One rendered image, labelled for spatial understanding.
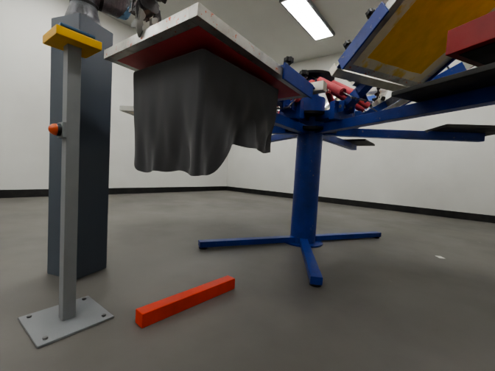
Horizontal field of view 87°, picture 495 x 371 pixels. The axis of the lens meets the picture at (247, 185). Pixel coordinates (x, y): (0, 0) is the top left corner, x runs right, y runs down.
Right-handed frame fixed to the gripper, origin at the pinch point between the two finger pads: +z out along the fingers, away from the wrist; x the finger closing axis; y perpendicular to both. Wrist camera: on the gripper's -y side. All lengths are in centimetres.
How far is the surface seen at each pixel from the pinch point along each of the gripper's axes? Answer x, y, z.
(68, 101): 19.5, 9.8, 27.7
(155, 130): -8.8, 3.9, 32.0
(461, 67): -159, -91, -33
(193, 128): -8.4, -19.1, 32.4
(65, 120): 19.9, 10.3, 34.0
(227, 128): -23.1, -21.6, 29.5
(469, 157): -471, -114, -12
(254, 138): -40, -22, 31
